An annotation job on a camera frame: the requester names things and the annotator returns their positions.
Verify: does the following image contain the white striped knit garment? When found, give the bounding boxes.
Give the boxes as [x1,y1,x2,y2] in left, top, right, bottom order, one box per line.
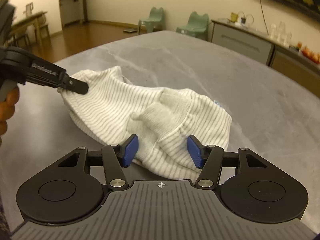
[60,66,232,180]

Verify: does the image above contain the left hand of person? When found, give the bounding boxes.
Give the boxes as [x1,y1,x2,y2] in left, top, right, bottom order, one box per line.
[0,87,20,136]

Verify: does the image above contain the wooden side table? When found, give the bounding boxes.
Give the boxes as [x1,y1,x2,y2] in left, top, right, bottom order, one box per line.
[5,2,50,48]

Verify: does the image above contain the green plastic chair left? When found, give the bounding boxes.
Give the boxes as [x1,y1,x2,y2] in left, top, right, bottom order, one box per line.
[137,7,166,35]

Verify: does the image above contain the green plastic chair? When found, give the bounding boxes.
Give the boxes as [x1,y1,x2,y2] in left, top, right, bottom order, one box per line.
[176,11,209,41]
[137,7,166,35]

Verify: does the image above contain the long grey brown sideboard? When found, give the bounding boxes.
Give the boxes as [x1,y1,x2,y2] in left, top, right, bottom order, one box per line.
[210,20,319,96]

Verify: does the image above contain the green plastic chair right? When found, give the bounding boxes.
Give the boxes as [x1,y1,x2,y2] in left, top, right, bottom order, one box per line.
[176,11,209,41]

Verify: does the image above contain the clear glass jars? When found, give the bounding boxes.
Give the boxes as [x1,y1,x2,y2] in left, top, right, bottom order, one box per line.
[269,21,292,48]

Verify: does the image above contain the fruit plate on sideboard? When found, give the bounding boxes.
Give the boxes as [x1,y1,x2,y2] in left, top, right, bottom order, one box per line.
[302,47,320,64]

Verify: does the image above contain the grey door with frame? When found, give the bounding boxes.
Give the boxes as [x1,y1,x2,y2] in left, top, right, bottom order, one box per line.
[59,0,87,27]

